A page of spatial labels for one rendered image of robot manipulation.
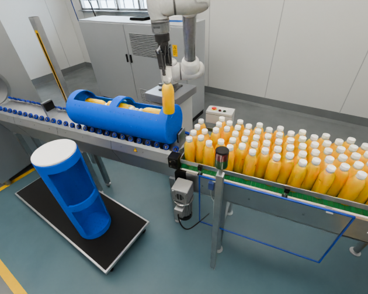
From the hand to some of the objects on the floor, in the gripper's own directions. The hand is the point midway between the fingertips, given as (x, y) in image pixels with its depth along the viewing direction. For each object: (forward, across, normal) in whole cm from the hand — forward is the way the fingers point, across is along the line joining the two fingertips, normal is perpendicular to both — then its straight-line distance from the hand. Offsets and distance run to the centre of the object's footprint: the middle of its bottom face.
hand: (166, 74), depth 116 cm
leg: (+148, -5, -12) cm, 148 cm away
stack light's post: (+150, +23, +33) cm, 156 cm away
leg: (+138, -4, -209) cm, 250 cm away
